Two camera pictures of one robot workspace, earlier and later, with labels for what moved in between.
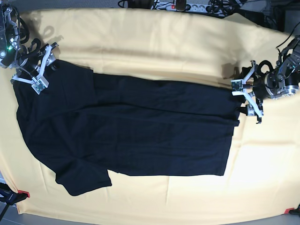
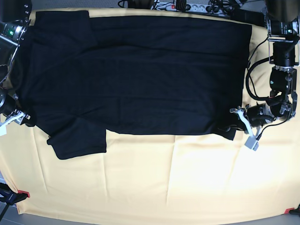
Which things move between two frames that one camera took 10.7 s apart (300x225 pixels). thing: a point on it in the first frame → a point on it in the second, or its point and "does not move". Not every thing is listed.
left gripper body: x=35 y=62 → x=12 y=111
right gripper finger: x=244 y=109 → x=227 y=129
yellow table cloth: x=262 y=174 does not move
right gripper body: x=259 y=83 → x=260 y=114
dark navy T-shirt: x=83 y=124 → x=79 y=76
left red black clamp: x=7 y=196 does not move
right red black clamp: x=292 y=210 does not move
